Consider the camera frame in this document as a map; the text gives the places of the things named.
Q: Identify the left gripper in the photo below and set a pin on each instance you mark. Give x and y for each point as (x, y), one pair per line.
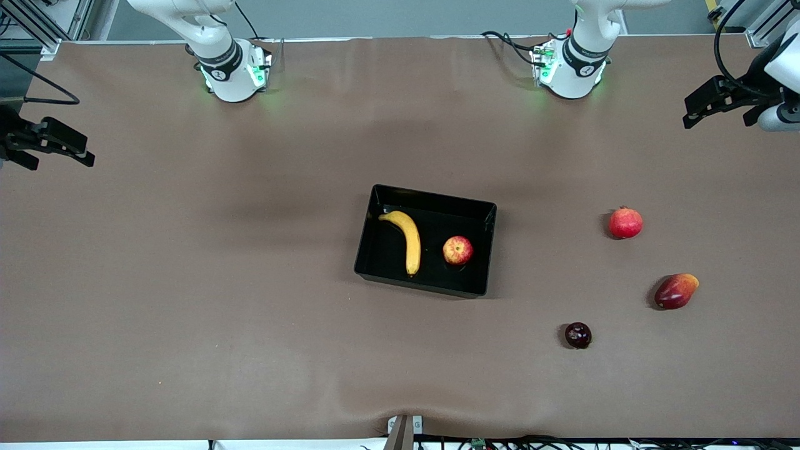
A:
(752, 99)

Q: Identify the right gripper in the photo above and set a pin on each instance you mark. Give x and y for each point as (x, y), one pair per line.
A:
(12, 137)

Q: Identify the red yellow apple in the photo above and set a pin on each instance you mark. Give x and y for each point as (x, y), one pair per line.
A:
(458, 250)

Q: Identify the black plastic box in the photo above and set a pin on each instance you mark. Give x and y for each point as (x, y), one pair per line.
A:
(437, 278)

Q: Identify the yellow banana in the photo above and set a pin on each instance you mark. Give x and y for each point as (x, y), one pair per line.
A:
(411, 244)

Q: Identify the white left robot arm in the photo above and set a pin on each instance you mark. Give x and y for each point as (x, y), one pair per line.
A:
(572, 78)

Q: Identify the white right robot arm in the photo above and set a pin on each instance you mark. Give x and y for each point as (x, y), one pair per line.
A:
(231, 81)

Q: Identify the red pomegranate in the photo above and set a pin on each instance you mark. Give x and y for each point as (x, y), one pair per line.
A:
(625, 224)

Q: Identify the red yellow mango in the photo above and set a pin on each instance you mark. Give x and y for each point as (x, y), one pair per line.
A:
(675, 292)

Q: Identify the brown table cover sheet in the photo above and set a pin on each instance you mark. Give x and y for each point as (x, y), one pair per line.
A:
(187, 281)

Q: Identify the dark purple round fruit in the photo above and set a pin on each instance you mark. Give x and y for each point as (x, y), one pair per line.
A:
(578, 335)

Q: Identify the aluminium frame profile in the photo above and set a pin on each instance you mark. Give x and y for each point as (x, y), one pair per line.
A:
(47, 45)
(765, 31)

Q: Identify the metal table edge bracket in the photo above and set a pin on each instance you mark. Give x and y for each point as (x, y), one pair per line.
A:
(400, 434)

